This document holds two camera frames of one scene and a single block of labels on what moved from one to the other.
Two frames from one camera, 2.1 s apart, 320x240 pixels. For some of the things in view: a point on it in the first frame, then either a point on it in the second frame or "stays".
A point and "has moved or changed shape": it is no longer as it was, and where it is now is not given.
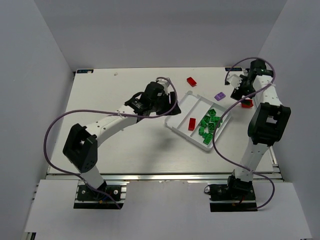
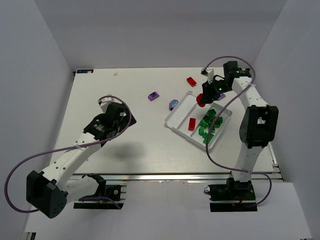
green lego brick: x=212 y=112 stays
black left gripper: x=166 y=105 → x=127 y=116
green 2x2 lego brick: x=211 y=127 stays
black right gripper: x=240 y=92 → x=207 y=92
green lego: x=201 y=131 stays
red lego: x=247 y=103 has moved or changed shape
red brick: x=192 y=124 stays
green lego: x=203 y=123 stays
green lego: x=206 y=118 stays
